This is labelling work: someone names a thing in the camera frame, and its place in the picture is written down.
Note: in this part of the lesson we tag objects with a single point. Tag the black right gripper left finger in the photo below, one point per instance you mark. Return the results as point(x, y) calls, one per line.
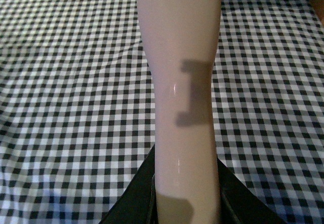
point(138, 202)

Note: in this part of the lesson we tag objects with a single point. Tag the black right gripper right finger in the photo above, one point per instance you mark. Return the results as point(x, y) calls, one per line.
point(238, 204)

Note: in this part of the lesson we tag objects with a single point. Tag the black white checkered bedsheet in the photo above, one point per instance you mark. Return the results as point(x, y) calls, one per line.
point(77, 106)

